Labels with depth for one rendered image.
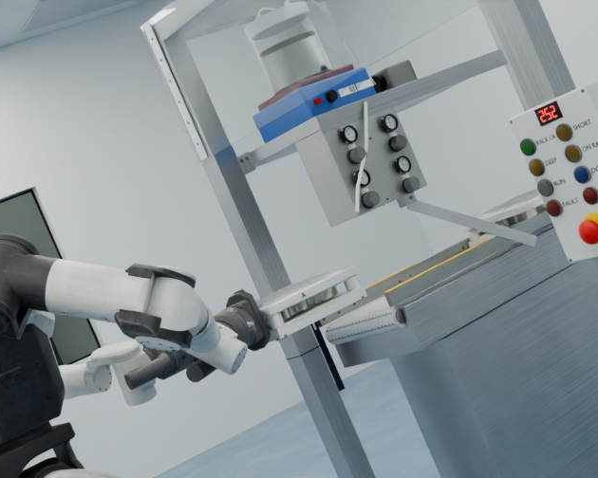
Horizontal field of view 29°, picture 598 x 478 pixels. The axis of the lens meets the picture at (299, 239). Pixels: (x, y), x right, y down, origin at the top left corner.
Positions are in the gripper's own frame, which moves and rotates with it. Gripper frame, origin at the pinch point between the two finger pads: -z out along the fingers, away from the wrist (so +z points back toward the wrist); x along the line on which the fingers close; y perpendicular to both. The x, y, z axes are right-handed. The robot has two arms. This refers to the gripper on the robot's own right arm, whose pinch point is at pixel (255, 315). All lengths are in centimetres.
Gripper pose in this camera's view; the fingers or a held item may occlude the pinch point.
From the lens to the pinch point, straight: 240.4
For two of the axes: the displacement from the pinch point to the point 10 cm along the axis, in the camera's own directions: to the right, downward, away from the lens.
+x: 4.1, 9.1, 0.3
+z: -3.3, 1.8, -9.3
